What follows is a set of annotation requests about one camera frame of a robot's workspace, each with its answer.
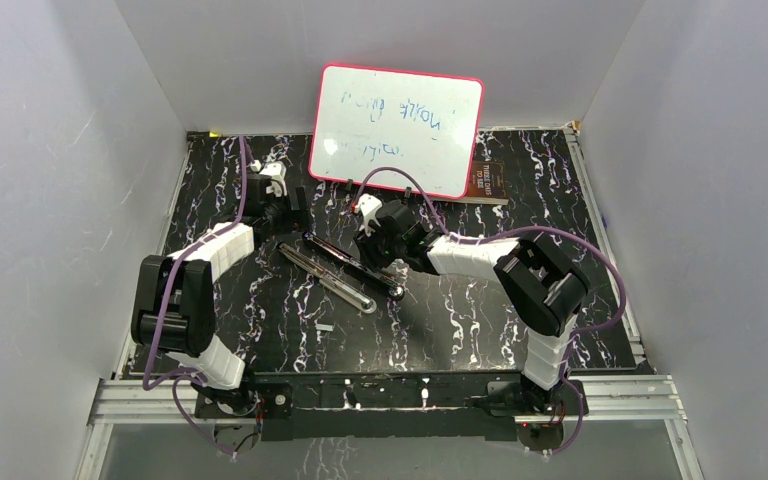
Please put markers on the brown Three Days book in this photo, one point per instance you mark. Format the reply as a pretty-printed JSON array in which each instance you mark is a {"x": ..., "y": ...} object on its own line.
[{"x": 487, "y": 184}]

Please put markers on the pink framed whiteboard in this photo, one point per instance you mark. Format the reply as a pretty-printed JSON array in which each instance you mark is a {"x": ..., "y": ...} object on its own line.
[{"x": 377, "y": 125}]

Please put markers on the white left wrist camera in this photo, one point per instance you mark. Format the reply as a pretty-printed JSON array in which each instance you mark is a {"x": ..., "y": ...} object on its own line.
[{"x": 275, "y": 171}]

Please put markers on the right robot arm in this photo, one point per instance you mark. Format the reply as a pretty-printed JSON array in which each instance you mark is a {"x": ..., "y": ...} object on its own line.
[{"x": 543, "y": 285}]

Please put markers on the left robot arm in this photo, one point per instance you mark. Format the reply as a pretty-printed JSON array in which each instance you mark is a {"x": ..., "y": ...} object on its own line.
[{"x": 174, "y": 308}]

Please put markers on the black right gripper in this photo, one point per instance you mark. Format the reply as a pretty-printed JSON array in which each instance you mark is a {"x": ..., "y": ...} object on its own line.
[{"x": 366, "y": 247}]

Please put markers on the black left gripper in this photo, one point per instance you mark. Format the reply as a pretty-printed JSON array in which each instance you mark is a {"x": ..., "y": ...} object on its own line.
[{"x": 296, "y": 221}]

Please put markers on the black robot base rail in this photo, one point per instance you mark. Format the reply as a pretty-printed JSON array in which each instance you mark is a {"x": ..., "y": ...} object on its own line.
[{"x": 495, "y": 405}]

